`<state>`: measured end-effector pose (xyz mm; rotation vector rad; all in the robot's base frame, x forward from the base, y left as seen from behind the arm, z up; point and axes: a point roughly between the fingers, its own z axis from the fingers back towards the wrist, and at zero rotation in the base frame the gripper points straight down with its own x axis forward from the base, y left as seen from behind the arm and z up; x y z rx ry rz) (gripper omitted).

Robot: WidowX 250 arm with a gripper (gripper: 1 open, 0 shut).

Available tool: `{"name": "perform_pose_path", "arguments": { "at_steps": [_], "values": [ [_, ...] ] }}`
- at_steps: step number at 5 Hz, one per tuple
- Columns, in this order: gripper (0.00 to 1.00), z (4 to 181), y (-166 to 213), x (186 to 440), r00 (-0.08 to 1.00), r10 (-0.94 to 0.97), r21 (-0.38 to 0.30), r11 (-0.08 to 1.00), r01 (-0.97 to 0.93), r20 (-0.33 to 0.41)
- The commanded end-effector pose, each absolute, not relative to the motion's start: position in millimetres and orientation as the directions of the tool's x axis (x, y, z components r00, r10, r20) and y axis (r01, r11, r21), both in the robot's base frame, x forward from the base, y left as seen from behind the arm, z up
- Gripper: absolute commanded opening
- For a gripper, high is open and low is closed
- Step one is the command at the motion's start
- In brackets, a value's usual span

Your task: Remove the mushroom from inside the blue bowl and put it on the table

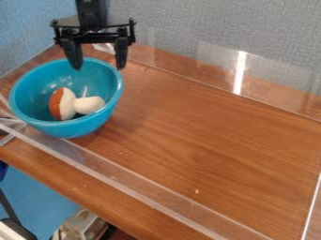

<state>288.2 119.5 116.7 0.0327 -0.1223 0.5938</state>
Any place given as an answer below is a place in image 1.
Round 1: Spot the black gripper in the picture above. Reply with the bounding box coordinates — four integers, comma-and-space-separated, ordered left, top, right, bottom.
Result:
50, 0, 137, 70

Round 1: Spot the blue bowl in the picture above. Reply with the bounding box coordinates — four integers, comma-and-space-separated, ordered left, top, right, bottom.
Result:
10, 58, 124, 138

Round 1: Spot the plush brown white mushroom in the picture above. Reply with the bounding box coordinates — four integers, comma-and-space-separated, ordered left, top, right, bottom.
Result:
50, 87, 106, 121

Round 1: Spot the clear acrylic back barrier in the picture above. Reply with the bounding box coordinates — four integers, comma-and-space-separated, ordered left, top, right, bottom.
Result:
130, 23, 321, 122

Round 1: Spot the clear acrylic barrier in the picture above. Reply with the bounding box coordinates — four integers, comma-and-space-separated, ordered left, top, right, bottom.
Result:
130, 23, 321, 122
0, 94, 272, 240

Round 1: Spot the clear acrylic front barrier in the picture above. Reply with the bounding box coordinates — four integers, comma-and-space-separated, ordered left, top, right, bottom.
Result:
0, 94, 272, 240

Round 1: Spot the white power strip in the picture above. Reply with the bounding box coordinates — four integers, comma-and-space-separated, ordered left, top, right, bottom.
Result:
50, 208, 110, 240

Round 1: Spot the black white stand leg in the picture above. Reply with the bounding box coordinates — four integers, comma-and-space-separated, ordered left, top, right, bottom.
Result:
0, 189, 38, 240

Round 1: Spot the clear acrylic corner bracket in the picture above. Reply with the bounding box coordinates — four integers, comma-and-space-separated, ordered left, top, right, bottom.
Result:
93, 43, 116, 55

